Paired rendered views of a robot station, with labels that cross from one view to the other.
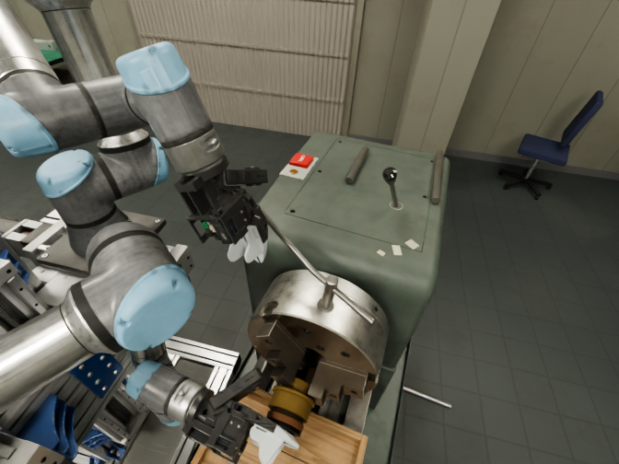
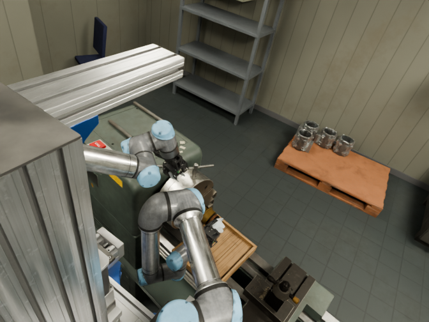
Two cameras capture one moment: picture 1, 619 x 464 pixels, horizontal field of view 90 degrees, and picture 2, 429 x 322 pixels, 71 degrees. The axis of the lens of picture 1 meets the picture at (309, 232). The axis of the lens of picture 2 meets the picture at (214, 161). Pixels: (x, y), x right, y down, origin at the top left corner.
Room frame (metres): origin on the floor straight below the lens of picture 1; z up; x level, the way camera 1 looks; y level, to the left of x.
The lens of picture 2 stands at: (0.01, 1.00, 2.28)
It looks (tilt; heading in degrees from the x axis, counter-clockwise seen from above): 40 degrees down; 284
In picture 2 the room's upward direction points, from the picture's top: 13 degrees clockwise
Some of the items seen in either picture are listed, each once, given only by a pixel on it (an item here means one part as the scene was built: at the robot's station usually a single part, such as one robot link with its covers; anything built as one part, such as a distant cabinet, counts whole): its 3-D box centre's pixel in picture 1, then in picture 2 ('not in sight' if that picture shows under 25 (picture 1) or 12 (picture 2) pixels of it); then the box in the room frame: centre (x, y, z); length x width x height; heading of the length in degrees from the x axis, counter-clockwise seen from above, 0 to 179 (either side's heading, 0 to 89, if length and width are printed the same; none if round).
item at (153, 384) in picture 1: (158, 387); (179, 257); (0.24, 0.30, 1.08); 0.11 x 0.08 x 0.09; 70
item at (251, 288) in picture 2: not in sight; (267, 299); (-0.19, 0.25, 1.00); 0.20 x 0.10 x 0.05; 161
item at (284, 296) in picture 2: not in sight; (283, 289); (-0.21, 0.26, 1.14); 0.08 x 0.08 x 0.03
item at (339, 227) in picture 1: (352, 234); (136, 163); (0.75, -0.14, 1.06); 0.59 x 0.48 x 0.39; 161
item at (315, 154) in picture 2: not in sight; (336, 161); (-0.68, -2.28, 0.18); 1.28 x 0.92 x 0.36; 168
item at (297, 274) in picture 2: not in sight; (277, 299); (-0.24, 0.20, 0.95); 0.43 x 0.18 x 0.04; 71
